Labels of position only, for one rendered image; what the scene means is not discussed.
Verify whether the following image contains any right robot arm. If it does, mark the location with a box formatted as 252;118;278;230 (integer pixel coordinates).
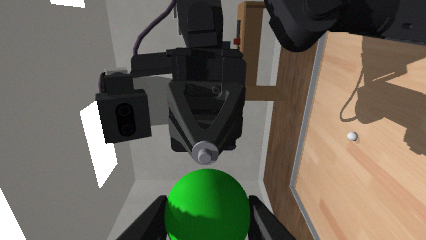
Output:
95;0;426;145

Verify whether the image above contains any grey table edge frame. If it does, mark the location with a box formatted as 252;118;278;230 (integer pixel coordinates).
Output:
289;31;327;240

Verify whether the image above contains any green ball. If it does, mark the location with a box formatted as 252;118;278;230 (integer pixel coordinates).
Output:
164;169;250;240

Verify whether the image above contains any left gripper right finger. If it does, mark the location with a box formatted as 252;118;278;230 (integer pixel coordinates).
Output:
248;195;296;240

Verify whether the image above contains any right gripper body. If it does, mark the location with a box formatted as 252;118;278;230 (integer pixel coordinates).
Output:
133;48;247;126

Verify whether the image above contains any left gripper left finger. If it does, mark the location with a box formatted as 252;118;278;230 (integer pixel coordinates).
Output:
116;195;167;240

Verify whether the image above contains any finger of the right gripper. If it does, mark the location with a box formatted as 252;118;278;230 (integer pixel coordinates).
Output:
168;115;243;157
167;81;246;147

